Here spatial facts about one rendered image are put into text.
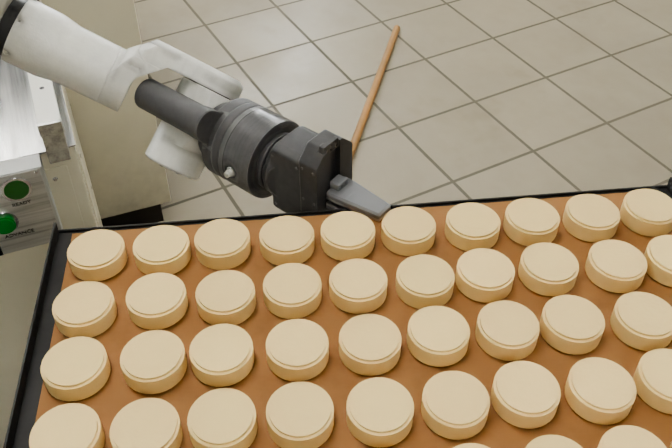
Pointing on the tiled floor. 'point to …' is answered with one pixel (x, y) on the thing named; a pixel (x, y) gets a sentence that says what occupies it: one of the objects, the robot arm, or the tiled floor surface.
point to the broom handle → (374, 90)
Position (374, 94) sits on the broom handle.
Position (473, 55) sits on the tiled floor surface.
